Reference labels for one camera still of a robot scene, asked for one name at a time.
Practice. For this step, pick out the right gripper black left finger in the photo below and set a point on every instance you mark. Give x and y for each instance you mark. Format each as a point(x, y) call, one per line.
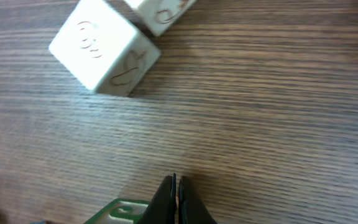
point(162, 208)

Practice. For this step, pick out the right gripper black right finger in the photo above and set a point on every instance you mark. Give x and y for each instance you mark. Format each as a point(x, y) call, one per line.
point(191, 208)

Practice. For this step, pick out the wooden block green letter Y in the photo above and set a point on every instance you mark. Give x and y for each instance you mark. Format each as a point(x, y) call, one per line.
point(120, 211)

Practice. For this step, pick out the wooden block red edge lower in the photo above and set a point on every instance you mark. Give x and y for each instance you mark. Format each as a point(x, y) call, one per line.
point(102, 49)

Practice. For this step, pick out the wooden block plain middle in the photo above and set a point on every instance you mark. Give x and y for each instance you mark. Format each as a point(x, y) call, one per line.
point(159, 15)

